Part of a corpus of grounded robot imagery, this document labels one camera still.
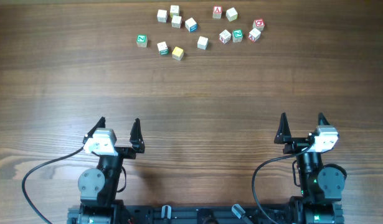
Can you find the red-sided K wooden block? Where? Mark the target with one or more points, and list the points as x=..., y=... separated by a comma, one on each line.
x=225, y=36

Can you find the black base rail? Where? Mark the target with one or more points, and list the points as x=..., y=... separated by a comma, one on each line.
x=280, y=213

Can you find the green z block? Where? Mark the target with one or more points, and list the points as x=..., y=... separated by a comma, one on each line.
x=142, y=40
x=237, y=35

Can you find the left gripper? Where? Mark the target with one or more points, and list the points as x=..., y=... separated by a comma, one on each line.
x=121, y=150

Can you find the blue letter wooden block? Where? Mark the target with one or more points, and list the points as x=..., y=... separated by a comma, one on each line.
x=191, y=25

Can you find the green Z block left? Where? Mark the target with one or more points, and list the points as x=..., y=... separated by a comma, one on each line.
x=142, y=40

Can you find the green Z block right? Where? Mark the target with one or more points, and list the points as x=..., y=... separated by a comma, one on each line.
x=237, y=35

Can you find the red A number one block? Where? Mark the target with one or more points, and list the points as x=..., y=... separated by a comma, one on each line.
x=254, y=35

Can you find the yellow-sided wooden block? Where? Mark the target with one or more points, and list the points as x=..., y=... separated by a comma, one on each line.
x=174, y=10

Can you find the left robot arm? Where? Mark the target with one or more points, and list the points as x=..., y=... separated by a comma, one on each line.
x=98, y=187

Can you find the wooden block green V side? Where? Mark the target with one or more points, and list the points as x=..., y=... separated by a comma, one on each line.
x=202, y=42

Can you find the red A wooden block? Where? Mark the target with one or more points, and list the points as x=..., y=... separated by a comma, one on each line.
x=217, y=12

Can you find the plain wooden block top-right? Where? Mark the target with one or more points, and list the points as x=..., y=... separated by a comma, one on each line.
x=231, y=14

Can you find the plain wooden block top-left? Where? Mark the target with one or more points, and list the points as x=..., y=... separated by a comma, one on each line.
x=162, y=15

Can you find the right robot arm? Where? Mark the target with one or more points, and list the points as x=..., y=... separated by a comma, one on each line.
x=321, y=185

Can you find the yellow top wooden block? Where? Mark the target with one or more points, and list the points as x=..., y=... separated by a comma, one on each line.
x=178, y=53

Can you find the red Q wooden block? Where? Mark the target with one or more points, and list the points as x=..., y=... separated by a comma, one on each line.
x=259, y=24

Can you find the wooden block with number eight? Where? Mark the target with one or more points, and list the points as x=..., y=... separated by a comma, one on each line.
x=176, y=21

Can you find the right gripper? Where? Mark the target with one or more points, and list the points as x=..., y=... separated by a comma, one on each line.
x=284, y=135

